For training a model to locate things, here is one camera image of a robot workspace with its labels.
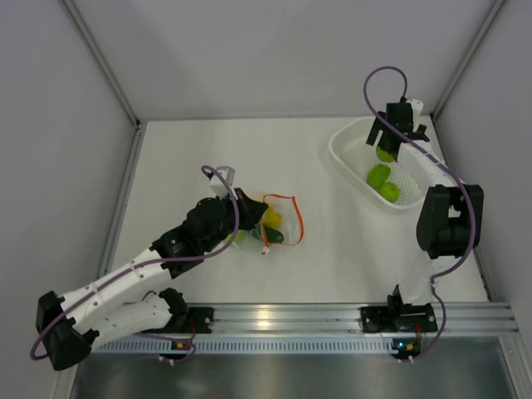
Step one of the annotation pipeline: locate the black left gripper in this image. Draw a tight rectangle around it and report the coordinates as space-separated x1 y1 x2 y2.
202 188 268 253

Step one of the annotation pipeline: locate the light green fake apple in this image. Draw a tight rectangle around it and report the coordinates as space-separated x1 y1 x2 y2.
377 181 401 204
376 146 395 163

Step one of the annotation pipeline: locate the clear zip bag orange seal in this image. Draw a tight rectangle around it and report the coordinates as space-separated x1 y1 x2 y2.
231 193 305 255

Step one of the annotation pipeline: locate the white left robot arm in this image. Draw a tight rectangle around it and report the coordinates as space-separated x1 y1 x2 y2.
36 188 268 371

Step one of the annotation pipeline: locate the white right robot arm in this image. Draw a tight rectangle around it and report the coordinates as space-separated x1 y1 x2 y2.
366 98 484 288

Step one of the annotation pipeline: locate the yellow-green fake starfruit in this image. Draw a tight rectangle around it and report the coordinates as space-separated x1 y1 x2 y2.
224 229 247 248

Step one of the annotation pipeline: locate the yellow fake lemon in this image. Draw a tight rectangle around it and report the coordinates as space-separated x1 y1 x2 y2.
262 196 283 229

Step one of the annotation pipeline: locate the dark green fake avocado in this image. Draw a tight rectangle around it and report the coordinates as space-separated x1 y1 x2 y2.
264 226 284 244

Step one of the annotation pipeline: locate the white perforated plastic basket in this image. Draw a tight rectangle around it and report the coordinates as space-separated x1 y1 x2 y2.
328 117 429 214

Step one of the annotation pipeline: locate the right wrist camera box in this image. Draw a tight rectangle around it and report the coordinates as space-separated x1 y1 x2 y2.
406 98 424 130

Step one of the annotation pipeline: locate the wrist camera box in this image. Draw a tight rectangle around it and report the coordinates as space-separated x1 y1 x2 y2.
207 165 235 198
406 98 424 130

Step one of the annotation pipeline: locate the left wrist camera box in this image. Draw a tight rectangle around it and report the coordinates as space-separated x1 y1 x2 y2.
207 165 235 198

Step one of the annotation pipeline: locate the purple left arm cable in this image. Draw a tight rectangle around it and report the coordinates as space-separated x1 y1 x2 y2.
29 165 241 361

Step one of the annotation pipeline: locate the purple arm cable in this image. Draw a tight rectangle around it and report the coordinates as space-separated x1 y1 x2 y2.
363 66 477 358
29 165 241 361

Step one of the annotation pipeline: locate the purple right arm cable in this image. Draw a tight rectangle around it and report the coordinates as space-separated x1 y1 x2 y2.
363 66 477 358

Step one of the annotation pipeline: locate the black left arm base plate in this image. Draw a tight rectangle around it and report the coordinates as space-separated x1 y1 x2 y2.
163 306 214 335

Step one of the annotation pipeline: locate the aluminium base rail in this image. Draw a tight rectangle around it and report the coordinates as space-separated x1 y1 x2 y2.
196 303 519 337

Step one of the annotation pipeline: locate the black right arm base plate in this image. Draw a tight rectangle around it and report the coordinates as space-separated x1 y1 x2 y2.
361 303 438 333

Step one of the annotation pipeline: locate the white slotted cable duct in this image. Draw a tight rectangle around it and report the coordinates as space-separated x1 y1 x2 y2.
93 336 417 357

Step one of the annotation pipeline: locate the aluminium frame rail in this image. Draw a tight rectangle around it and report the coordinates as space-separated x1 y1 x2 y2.
58 0 140 127

